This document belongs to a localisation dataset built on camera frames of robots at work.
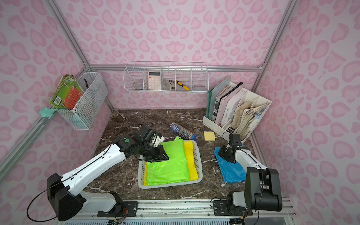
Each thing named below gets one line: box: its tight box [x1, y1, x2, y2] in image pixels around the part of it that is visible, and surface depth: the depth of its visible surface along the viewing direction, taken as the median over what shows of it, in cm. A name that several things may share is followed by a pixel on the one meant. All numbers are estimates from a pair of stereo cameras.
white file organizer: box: [202, 90, 273, 144], surface depth 94 cm
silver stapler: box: [163, 79, 176, 90], surface depth 102 cm
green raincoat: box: [146, 136, 191, 187], surface depth 77 cm
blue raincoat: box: [214, 147, 247, 183], surface depth 85 cm
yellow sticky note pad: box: [203, 131, 216, 142], surface depth 105 cm
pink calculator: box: [148, 71, 161, 90], surface depth 97 cm
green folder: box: [206, 74, 232, 120], surface depth 93 cm
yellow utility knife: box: [176, 80, 191, 91], surface depth 100 cm
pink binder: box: [215, 81, 244, 126], surface depth 90 cm
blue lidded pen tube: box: [169, 122, 197, 141], surface depth 100 cm
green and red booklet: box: [49, 74, 85, 110], surface depth 73 cm
